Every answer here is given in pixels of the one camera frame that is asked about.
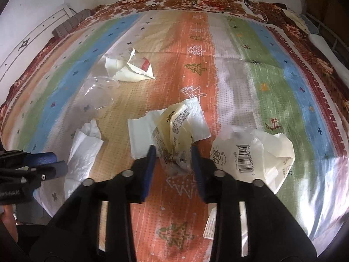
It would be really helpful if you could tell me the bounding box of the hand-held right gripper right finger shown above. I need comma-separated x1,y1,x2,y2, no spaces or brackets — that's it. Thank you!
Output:
190,144,318,262

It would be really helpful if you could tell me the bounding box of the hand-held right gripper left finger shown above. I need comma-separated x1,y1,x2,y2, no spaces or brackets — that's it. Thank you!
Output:
30,144,157,262

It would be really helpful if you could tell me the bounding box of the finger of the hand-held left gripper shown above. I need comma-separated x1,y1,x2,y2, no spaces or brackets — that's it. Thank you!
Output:
0,162,68,191
0,150,58,168

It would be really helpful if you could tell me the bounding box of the small white label wrapper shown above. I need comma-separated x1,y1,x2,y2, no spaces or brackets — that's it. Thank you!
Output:
203,205,219,239

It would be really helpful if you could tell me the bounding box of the white barcode wrapper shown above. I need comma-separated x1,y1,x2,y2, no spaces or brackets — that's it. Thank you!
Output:
209,125,296,195

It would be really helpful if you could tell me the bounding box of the clear plastic cup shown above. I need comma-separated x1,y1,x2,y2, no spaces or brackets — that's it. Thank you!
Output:
79,76,119,119

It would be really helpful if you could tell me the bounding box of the white and red wrapper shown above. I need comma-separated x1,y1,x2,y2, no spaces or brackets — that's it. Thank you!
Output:
104,48,156,83

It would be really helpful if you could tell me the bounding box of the striped colourful mat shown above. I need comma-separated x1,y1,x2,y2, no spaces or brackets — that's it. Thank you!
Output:
0,10,347,241

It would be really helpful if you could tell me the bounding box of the white headboard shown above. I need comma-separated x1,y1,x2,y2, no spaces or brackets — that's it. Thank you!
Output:
0,4,82,85

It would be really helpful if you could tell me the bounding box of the white rolled cloth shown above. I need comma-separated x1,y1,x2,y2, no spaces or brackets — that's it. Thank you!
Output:
309,33,349,73

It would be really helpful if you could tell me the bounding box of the cream cloth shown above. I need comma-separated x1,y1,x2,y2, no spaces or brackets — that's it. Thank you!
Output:
282,9,311,34

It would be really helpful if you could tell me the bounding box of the metal bed rail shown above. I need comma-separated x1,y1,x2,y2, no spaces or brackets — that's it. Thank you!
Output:
305,12,349,60

